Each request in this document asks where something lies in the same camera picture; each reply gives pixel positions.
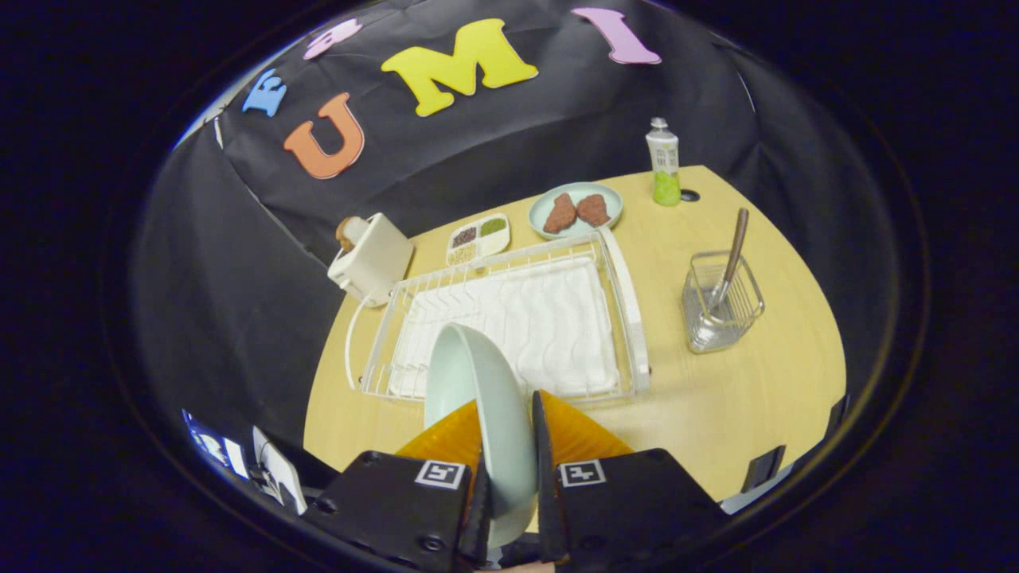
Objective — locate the green drink bottle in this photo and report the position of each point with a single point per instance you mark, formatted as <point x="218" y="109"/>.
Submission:
<point x="663" y="159"/>

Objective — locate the brown bread slice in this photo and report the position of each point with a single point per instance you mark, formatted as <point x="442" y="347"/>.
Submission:
<point x="345" y="232"/>

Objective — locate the pale green plate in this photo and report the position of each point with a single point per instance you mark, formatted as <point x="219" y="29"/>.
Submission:
<point x="493" y="414"/>

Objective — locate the brown meat piece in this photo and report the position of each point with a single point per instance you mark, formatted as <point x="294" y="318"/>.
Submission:
<point x="593" y="209"/>
<point x="560" y="213"/>

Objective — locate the small green plate with meat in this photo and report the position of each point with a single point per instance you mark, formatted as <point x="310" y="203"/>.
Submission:
<point x="611" y="191"/>

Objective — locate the black table edge clamp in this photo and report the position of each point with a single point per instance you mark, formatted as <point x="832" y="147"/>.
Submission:
<point x="836" y="415"/>
<point x="763" y="469"/>

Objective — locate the white toaster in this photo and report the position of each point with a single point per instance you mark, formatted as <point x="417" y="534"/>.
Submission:
<point x="374" y="259"/>

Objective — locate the black backdrop cloth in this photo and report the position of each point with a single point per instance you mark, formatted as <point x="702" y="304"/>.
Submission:
<point x="517" y="135"/>

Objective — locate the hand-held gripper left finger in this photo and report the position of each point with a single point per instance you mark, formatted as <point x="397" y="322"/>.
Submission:
<point x="390" y="509"/>

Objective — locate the white printed sheets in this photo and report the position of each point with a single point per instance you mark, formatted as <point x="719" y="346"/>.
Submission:
<point x="279" y="473"/>

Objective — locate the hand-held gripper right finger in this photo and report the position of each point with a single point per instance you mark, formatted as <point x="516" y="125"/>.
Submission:
<point x="544" y="477"/>

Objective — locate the white divided condiment dish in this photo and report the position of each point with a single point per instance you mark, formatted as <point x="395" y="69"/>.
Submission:
<point x="493" y="227"/>

